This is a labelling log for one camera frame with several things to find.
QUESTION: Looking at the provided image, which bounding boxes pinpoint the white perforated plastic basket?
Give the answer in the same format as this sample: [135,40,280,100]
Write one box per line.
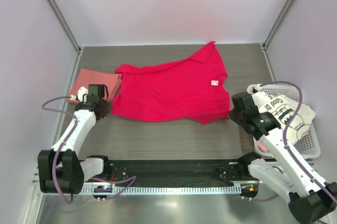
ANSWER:
[247,84,321,159]

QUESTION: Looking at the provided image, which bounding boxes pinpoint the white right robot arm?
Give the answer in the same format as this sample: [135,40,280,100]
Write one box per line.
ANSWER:
[230,92,336,223]

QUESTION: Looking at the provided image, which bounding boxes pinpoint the pink garment in basket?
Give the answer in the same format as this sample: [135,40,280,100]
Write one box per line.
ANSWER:
[257,141,268,152]

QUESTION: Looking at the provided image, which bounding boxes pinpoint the right aluminium frame post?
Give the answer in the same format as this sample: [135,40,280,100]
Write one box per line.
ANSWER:
[261,0,296,51]

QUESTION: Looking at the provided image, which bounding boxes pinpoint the left aluminium frame post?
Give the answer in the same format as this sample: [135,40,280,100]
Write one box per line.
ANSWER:
[46,0,81,54]

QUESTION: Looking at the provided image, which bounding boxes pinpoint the bright pink t shirt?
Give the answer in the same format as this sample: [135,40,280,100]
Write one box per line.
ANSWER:
[111,42,231,125]

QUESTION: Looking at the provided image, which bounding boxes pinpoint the white printed t shirt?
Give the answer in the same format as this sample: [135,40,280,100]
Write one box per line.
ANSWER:
[252,91,315,145]

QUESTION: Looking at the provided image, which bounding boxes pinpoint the folded salmon pink t shirt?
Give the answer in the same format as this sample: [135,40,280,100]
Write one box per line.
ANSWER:
[67,68,122,104]

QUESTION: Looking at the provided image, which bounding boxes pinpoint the aluminium frame post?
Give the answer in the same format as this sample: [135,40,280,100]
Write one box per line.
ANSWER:
[261,0,296,51]
[46,0,81,54]

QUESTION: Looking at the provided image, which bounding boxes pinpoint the white slotted cable duct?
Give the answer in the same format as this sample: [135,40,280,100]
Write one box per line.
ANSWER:
[80,184,242,196]

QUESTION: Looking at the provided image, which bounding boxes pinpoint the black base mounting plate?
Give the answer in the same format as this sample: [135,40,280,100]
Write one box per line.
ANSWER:
[91,159,260,198]

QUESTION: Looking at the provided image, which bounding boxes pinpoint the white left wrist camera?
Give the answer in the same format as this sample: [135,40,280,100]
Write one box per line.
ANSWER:
[70,87,88,103]

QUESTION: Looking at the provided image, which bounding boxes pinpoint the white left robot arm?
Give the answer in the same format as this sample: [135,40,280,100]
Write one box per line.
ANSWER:
[37,84,112,196]

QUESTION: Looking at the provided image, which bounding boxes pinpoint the aluminium front rail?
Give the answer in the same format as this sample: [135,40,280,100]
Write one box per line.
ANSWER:
[32,166,39,185]

